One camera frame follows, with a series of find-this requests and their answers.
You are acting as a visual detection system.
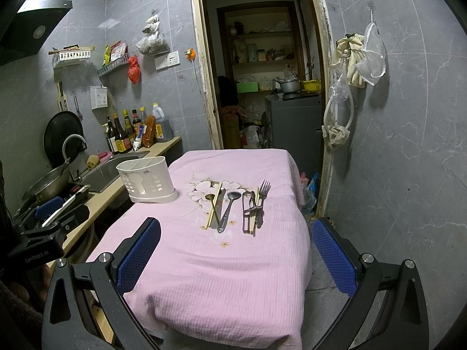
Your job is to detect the steel fork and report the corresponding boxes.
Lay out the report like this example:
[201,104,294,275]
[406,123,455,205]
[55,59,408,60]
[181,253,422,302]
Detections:
[256,180,271,228]

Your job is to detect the gold spoon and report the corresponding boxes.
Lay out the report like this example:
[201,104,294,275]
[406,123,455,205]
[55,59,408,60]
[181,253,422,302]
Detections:
[206,194,218,228]

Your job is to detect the wooden chopstick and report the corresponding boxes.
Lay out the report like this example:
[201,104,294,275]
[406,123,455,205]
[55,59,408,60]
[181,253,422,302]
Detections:
[205,182,222,229]
[249,187,260,236]

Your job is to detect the large steel spoon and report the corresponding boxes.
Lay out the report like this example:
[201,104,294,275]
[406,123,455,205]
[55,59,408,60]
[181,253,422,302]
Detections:
[217,191,241,233]

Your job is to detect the steel table knife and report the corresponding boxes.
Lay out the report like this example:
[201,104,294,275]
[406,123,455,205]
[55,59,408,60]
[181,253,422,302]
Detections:
[212,187,226,223]

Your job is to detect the steel frying pan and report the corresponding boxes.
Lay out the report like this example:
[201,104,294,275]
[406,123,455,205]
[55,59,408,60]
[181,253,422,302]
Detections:
[13,159,70,219]

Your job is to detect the white plastic utensil caddy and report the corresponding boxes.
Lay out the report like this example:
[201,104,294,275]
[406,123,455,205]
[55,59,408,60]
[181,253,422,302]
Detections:
[116,156,178,204]

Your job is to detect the steel sink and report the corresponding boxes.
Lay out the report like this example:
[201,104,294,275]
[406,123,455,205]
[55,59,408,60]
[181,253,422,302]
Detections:
[77,151,150,193]

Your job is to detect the chrome faucet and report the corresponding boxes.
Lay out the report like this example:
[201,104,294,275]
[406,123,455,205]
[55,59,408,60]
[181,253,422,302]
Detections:
[62,134,87,165]

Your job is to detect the pink floral table cloth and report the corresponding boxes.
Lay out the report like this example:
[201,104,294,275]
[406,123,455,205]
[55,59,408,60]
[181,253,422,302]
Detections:
[90,149,311,349]

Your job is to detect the yellow loofah sponge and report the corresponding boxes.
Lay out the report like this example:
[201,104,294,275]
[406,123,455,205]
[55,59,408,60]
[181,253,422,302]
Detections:
[86,155,100,170]

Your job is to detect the brown spice pouch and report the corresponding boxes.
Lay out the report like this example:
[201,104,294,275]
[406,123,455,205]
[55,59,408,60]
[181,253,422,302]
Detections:
[142,115,156,148]

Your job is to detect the dark soy sauce bottle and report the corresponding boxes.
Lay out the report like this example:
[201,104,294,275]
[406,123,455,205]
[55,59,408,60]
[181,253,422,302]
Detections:
[112,113,131,153]

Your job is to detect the black wok pan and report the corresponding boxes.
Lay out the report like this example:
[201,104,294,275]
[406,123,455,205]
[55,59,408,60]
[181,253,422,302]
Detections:
[43,111,84,168]

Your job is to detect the white tube packet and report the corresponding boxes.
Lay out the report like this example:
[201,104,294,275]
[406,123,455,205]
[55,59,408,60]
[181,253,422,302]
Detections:
[133,124,146,151]

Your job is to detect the large vinegar jug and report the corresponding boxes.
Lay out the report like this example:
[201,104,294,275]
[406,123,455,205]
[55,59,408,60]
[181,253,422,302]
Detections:
[152,102,173,142]

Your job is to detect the dark grey cabinet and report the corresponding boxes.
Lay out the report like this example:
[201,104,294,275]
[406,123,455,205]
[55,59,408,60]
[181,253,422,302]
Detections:
[265,95,323,176]

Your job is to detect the yellow bowl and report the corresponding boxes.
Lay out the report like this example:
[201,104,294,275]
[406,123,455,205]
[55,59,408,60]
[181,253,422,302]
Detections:
[303,80,321,93]

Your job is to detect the steel cooking pot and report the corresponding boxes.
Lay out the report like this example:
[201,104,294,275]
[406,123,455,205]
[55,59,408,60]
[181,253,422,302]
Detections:
[273,78,300,93]

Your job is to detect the red plastic bag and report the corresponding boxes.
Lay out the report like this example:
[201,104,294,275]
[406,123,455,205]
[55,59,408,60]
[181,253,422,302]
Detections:
[128,55,141,85]

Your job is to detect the green box on shelf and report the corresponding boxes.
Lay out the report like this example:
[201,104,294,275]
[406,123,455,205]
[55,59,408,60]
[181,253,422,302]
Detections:
[236,81,259,93]

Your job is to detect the clear plastic bag on hook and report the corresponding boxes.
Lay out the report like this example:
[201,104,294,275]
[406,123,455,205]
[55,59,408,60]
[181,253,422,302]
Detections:
[356,4,386,86]

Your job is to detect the black range hood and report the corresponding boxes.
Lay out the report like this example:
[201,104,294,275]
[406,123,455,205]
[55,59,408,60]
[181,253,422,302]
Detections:
[1,0,73,66]

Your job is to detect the cream rubber gloves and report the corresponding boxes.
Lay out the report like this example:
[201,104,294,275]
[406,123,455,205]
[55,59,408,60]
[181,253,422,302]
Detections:
[331,33,365,89]

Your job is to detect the white paper box on wall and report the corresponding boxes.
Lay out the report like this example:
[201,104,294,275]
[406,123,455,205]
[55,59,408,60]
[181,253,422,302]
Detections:
[89,86,109,110]

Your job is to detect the white wall basket shelf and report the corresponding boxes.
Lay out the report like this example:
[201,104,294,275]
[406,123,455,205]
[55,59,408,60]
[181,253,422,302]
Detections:
[48,46,95,69]

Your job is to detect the grey wall basket shelf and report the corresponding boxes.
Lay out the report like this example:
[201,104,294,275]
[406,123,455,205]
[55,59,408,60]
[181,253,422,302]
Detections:
[97,53,130,78]

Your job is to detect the white wall socket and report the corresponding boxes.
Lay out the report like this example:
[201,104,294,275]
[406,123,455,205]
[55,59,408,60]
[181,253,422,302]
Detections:
[167,51,180,67]

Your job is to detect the orange wall plug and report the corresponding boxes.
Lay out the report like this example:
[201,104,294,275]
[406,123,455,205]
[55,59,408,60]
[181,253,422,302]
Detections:
[185,48,196,62]

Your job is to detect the grey plastic bag on wall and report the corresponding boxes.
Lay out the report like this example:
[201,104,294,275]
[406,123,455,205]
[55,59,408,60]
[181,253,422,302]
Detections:
[135,10,169,56]

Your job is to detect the wooden door frame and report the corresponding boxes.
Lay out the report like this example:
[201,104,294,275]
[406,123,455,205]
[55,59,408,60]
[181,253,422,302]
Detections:
[191,0,333,217]

